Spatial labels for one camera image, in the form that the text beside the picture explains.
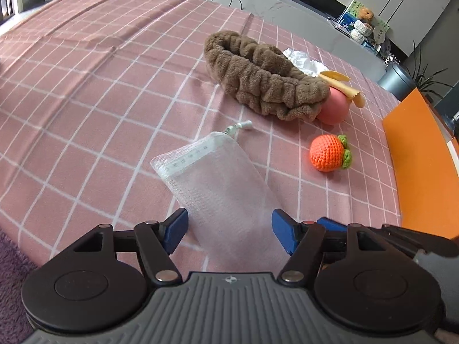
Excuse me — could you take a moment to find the white mesh pouch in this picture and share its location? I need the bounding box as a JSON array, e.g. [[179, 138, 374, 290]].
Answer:
[[151, 121, 288, 273]]

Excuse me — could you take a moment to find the pink ball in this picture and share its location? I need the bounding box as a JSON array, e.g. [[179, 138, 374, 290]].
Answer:
[[317, 87, 351, 126]]

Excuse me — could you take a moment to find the white tissue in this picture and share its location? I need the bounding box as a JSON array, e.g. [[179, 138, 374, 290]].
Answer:
[[283, 47, 328, 77]]

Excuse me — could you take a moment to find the brown fluffy headband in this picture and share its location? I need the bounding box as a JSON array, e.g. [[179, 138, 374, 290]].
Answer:
[[204, 30, 330, 121]]

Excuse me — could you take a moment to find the orange crochet strawberry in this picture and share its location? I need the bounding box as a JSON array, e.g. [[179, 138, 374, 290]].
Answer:
[[309, 134, 352, 172]]

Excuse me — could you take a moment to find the orange cardboard box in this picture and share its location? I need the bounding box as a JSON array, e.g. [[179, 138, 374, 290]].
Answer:
[[382, 89, 458, 239]]

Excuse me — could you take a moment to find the blue-grey metal trash can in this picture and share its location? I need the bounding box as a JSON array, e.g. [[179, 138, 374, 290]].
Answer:
[[377, 63, 416, 101]]

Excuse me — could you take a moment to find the pink checked tablecloth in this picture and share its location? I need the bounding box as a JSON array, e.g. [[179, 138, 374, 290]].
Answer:
[[1, 0, 401, 265]]

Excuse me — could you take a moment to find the tall leafy floor plant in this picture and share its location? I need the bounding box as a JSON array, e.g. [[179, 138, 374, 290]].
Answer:
[[408, 41, 453, 99]]

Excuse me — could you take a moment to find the brown teddy bear toy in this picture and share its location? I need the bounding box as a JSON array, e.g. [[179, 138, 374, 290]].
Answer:
[[357, 6, 374, 23]]

